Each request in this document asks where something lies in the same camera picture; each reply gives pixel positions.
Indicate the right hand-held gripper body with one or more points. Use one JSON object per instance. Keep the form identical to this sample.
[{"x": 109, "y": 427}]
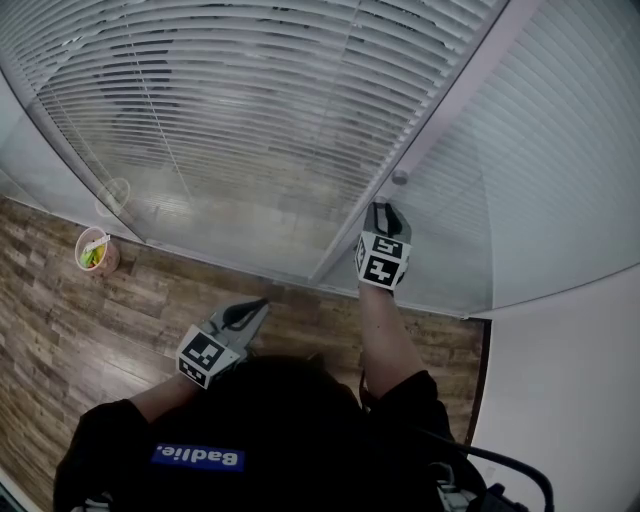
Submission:
[{"x": 382, "y": 260}]

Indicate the grey window frame post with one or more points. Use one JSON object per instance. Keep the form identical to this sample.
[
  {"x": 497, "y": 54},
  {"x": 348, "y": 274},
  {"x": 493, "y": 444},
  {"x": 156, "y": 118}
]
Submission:
[
  {"x": 75, "y": 170},
  {"x": 440, "y": 115}
]

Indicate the pink paper cup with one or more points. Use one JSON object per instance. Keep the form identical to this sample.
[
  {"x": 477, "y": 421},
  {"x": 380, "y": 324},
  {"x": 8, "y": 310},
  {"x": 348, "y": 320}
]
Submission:
[{"x": 111, "y": 260}]

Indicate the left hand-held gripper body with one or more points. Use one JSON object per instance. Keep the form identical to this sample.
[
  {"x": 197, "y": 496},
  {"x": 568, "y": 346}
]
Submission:
[{"x": 202, "y": 352}]

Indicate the dark skirting strip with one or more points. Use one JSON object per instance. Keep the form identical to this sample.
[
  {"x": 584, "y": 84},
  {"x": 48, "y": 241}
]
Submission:
[{"x": 479, "y": 380}]

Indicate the person's black shirt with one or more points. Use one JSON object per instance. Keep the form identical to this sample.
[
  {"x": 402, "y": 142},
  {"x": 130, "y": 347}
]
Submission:
[{"x": 125, "y": 450}]

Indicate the green wrapper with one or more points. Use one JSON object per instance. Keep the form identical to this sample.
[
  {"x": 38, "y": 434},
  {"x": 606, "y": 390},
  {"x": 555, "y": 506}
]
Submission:
[{"x": 87, "y": 257}]

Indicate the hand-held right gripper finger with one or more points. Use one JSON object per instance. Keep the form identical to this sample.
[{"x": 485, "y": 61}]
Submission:
[
  {"x": 371, "y": 220},
  {"x": 404, "y": 227}
]

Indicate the person's left forearm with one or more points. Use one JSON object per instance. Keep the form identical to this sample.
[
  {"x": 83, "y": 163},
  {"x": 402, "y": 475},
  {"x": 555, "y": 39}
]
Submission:
[{"x": 160, "y": 400}]

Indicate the grey harness clip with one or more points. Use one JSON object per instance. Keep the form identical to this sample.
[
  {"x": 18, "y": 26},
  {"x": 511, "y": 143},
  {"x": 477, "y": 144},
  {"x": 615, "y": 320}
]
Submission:
[
  {"x": 95, "y": 504},
  {"x": 450, "y": 492}
]

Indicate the person's right forearm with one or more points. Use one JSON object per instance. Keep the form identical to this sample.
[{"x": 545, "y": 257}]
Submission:
[{"x": 390, "y": 340}]

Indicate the glass door with blinds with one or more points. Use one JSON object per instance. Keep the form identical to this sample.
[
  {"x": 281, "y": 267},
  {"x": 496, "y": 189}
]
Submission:
[{"x": 550, "y": 150}]

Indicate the dark device box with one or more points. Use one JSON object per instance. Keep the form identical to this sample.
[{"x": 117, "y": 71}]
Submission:
[{"x": 500, "y": 500}]

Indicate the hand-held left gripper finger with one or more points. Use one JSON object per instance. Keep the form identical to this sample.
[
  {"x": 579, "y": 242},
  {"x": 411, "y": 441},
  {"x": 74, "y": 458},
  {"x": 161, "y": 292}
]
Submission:
[
  {"x": 235, "y": 311},
  {"x": 256, "y": 327}
]

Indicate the grey window bottom rail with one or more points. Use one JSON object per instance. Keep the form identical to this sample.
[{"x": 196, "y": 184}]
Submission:
[{"x": 225, "y": 261}]

